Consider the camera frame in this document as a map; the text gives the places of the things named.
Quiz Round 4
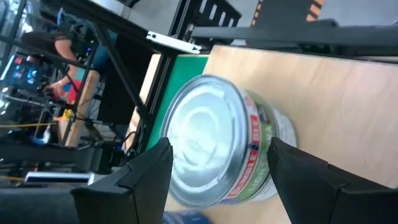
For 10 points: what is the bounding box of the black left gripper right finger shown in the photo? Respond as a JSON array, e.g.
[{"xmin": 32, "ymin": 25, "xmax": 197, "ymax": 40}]
[{"xmin": 266, "ymin": 136, "xmax": 398, "ymax": 224}]

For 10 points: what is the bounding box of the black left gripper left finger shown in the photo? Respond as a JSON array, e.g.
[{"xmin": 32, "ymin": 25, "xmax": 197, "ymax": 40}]
[{"xmin": 70, "ymin": 136, "xmax": 174, "ymax": 224}]

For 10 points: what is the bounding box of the green label seafood can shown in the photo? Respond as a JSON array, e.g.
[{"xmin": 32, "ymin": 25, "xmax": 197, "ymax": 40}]
[{"xmin": 159, "ymin": 73, "xmax": 299, "ymax": 209}]

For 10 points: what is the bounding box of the wooden background table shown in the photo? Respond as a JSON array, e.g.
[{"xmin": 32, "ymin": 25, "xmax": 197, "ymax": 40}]
[{"xmin": 57, "ymin": 70, "xmax": 101, "ymax": 149}]

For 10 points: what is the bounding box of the red block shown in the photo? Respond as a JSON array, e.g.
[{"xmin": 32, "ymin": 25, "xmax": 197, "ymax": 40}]
[{"xmin": 65, "ymin": 77, "xmax": 84, "ymax": 104}]

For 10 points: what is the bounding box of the green table mat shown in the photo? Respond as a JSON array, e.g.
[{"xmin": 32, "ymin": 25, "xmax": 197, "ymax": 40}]
[{"xmin": 145, "ymin": 54, "xmax": 210, "ymax": 151}]

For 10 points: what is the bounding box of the person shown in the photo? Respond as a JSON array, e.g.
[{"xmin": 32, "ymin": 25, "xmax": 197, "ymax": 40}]
[{"xmin": 20, "ymin": 29, "xmax": 82, "ymax": 98}]

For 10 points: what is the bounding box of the dark monitor screen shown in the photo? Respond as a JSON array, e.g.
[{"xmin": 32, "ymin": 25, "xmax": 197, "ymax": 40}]
[{"xmin": 0, "ymin": 54, "xmax": 44, "ymax": 91}]

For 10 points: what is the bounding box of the orange striped floor mat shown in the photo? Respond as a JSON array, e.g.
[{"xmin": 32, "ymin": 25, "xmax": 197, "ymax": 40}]
[{"xmin": 251, "ymin": 0, "xmax": 326, "ymax": 27}]

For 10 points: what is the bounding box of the yellow floor cable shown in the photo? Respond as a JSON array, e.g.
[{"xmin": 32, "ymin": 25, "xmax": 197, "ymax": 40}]
[{"xmin": 0, "ymin": 123, "xmax": 58, "ymax": 129}]

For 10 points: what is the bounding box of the silver metal bracket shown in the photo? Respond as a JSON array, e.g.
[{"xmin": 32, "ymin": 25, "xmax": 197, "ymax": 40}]
[{"xmin": 145, "ymin": 30, "xmax": 203, "ymax": 55}]

